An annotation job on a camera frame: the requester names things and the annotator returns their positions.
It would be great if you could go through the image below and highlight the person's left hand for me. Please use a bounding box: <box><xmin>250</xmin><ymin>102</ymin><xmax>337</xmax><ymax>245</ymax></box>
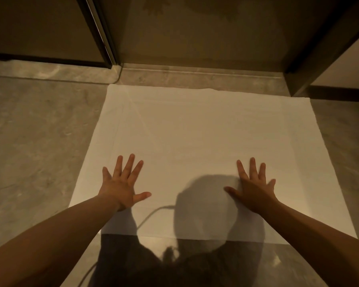
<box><xmin>98</xmin><ymin>153</ymin><xmax>152</xmax><ymax>212</ymax></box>

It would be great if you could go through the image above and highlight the person's right hand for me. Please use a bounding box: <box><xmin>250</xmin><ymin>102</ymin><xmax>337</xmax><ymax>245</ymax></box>
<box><xmin>223</xmin><ymin>157</ymin><xmax>279</xmax><ymax>215</ymax></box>

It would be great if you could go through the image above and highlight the white towel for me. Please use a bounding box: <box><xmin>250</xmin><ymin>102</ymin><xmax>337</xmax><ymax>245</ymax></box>
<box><xmin>69</xmin><ymin>84</ymin><xmax>357</xmax><ymax>246</ymax></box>

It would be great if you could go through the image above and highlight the person's left forearm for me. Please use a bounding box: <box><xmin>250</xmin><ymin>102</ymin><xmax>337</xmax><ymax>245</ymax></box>
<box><xmin>0</xmin><ymin>194</ymin><xmax>120</xmax><ymax>287</ymax></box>

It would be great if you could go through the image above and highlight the person's right forearm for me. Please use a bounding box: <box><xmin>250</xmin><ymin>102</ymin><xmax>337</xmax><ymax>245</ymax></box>
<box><xmin>257</xmin><ymin>201</ymin><xmax>359</xmax><ymax>287</ymax></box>

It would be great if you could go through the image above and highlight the bronze glass door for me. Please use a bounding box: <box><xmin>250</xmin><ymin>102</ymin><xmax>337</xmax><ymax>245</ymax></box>
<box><xmin>0</xmin><ymin>0</ymin><xmax>113</xmax><ymax>69</ymax></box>
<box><xmin>91</xmin><ymin>0</ymin><xmax>357</xmax><ymax>72</ymax></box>

